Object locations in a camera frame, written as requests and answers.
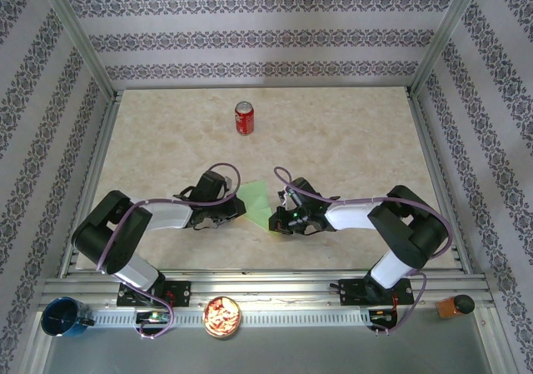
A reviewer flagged green cloth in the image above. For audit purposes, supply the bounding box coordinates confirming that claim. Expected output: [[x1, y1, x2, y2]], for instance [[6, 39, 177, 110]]
[[237, 180, 278, 236]]

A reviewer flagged red soda can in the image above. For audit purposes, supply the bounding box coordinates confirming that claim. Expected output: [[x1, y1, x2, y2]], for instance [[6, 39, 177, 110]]
[[234, 100, 256, 137]]

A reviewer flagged round tin of food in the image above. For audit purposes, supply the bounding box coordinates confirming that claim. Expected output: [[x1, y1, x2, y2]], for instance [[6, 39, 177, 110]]
[[202, 295, 242, 338]]

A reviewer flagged small circuit board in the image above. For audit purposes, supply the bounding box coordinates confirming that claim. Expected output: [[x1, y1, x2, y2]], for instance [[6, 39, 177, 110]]
[[136, 310, 171, 324], [369, 308, 397, 323]]

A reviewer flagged orange block with black knob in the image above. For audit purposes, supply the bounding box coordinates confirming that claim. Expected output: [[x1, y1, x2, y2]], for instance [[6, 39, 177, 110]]
[[435, 294, 476, 320]]

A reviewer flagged blue mug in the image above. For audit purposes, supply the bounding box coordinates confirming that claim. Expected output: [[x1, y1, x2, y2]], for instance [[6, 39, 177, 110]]
[[40, 297, 95, 339]]

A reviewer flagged aluminium front rail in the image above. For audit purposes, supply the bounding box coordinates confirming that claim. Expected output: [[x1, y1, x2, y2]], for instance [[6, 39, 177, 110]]
[[41, 270, 491, 311]]

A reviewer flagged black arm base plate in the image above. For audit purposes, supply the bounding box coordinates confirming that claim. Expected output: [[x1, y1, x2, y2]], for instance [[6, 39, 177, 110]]
[[339, 277, 414, 307], [116, 280, 192, 308]]

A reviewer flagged slotted white cable duct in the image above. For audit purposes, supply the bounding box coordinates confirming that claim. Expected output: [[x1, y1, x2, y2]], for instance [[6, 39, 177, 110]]
[[89, 309, 376, 328]]

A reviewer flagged purple cable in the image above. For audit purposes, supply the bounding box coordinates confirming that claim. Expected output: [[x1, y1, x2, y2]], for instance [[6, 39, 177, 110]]
[[95, 163, 242, 342], [273, 166, 453, 337]]

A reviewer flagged aluminium side rail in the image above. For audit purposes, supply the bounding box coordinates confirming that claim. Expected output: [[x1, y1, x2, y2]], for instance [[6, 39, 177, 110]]
[[60, 90, 124, 278], [406, 88, 474, 273]]

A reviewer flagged aluminium frame post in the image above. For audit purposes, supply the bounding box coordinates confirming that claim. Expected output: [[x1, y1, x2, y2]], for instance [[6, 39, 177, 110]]
[[410, 0, 486, 96], [35, 0, 117, 100]]

